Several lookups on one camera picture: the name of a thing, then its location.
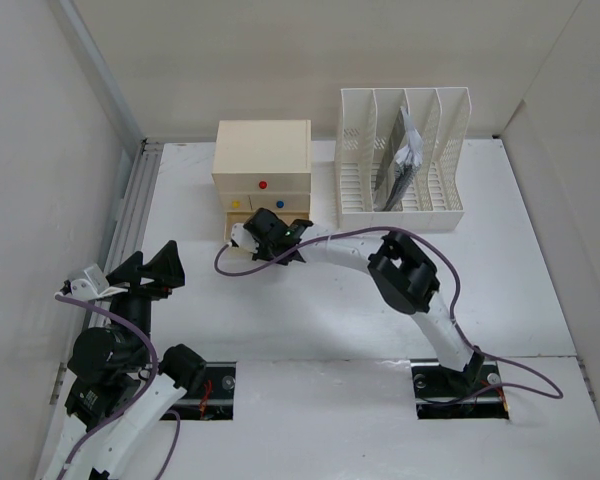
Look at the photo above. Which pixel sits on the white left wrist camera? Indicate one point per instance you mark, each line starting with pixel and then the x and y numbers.
pixel 86 284

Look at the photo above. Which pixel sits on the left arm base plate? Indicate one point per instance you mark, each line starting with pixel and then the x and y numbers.
pixel 214 399

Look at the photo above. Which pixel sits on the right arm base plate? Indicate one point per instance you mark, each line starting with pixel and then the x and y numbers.
pixel 441 395

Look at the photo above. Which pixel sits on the aluminium rail frame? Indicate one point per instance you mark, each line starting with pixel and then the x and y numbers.
pixel 137 169

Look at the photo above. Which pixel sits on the cream wooden drawer cabinet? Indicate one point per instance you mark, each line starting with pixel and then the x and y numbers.
pixel 276 151

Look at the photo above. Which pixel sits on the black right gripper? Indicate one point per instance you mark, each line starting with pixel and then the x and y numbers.
pixel 261 251

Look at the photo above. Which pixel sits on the grey setup guide booklet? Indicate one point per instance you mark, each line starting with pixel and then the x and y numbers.
pixel 400 163

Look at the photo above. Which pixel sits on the white perforated file organizer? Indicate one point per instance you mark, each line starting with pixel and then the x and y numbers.
pixel 432 202

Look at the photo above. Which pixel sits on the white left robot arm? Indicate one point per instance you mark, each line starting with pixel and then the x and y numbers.
pixel 122 386

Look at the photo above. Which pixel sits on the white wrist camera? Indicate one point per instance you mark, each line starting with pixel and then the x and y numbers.
pixel 86 284
pixel 242 239

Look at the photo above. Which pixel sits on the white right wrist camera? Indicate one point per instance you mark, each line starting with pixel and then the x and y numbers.
pixel 242 239

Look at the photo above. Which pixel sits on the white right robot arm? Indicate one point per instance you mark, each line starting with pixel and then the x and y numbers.
pixel 404 275

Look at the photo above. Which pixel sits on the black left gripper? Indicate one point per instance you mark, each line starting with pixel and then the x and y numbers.
pixel 165 269

